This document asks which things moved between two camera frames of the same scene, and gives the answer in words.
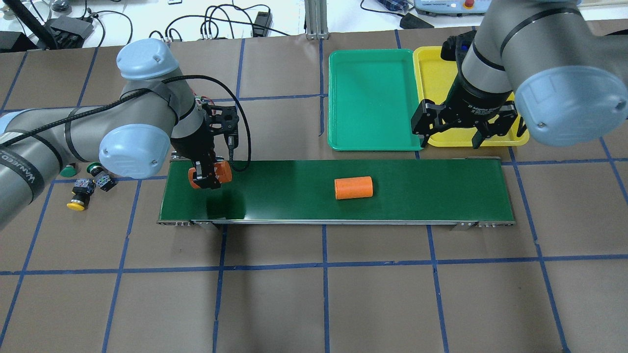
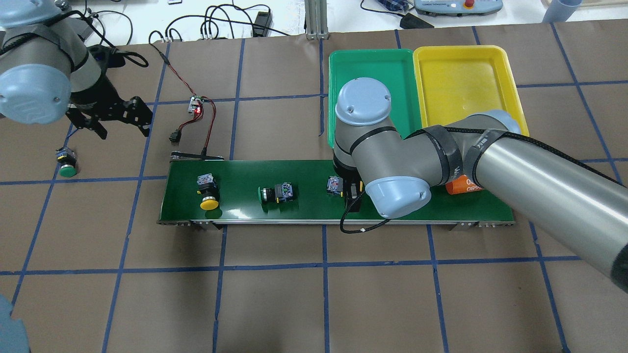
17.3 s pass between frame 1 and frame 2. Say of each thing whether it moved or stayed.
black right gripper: moved
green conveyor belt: stayed
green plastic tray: stayed
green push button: moved
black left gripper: moved
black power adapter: stayed
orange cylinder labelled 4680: moved
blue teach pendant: stayed
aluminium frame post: stayed
